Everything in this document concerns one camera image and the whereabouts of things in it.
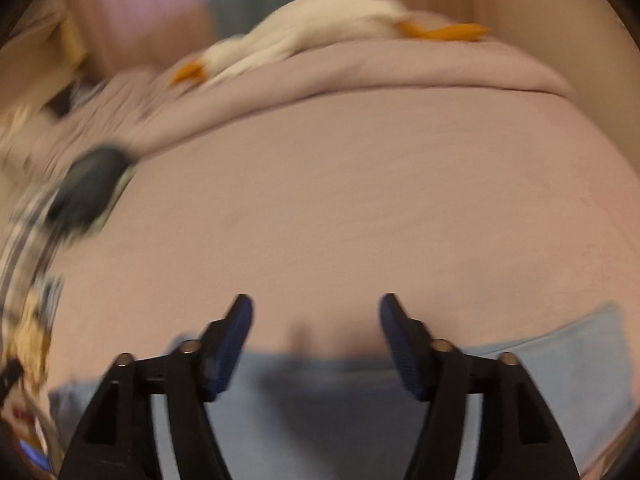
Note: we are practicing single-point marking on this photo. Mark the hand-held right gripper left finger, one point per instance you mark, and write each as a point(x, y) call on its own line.
point(229, 342)

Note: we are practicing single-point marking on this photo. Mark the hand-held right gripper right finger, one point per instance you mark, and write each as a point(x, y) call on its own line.
point(400, 342)

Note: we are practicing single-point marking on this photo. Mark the light blue denim pants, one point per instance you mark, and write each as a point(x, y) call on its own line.
point(325, 410)

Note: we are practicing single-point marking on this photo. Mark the pink bed sheet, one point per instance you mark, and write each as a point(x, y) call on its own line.
point(350, 210)

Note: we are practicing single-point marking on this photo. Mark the cream printed shorts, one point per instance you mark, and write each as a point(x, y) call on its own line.
point(27, 350)

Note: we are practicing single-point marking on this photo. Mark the folded dark blue jeans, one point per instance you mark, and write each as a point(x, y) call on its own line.
point(87, 187)

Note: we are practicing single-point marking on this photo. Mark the blue plaid pillow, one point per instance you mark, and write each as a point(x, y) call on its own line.
point(25, 245)

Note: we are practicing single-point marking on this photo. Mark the pink quilt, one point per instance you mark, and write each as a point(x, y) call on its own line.
point(350, 70)

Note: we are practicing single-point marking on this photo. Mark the white goose plush toy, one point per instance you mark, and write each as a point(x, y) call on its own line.
point(310, 25)

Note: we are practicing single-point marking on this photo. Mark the beige headboard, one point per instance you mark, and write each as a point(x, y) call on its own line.
point(30, 60)

